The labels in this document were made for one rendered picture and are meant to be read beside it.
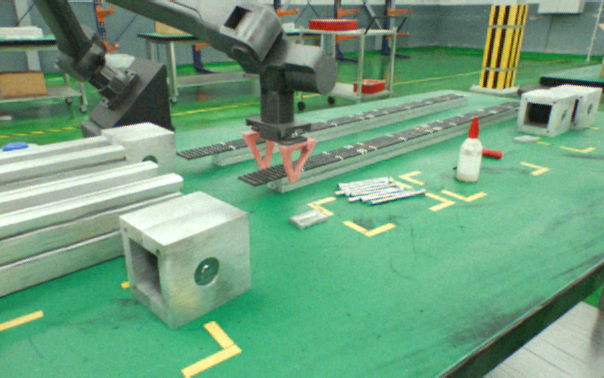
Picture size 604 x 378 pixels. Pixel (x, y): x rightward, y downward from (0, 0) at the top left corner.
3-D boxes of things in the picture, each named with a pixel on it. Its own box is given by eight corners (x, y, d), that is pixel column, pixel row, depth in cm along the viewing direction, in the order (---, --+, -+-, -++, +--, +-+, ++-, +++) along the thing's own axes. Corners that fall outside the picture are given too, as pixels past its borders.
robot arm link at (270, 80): (275, 46, 75) (251, 48, 71) (308, 48, 71) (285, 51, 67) (275, 88, 78) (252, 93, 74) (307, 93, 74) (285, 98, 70)
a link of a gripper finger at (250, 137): (266, 182, 77) (265, 128, 73) (242, 171, 82) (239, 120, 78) (296, 173, 81) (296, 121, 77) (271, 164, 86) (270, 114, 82)
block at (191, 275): (194, 253, 59) (188, 185, 55) (251, 289, 51) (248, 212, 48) (120, 285, 52) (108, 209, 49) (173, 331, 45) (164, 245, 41)
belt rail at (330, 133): (455, 102, 153) (456, 93, 152) (466, 104, 151) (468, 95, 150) (210, 161, 94) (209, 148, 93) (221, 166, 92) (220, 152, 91)
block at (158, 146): (149, 166, 91) (143, 120, 88) (179, 183, 83) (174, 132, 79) (103, 177, 86) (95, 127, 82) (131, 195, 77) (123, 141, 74)
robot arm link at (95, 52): (104, 65, 121) (92, 81, 120) (70, 37, 115) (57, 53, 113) (118, 63, 115) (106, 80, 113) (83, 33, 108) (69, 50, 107)
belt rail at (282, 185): (512, 111, 140) (514, 101, 139) (526, 113, 137) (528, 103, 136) (267, 186, 81) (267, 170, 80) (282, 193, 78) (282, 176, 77)
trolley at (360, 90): (296, 109, 523) (297, 15, 486) (329, 103, 557) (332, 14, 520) (366, 125, 452) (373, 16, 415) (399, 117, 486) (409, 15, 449)
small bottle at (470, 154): (481, 180, 84) (492, 117, 80) (468, 184, 82) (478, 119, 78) (464, 174, 87) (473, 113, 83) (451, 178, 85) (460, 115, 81)
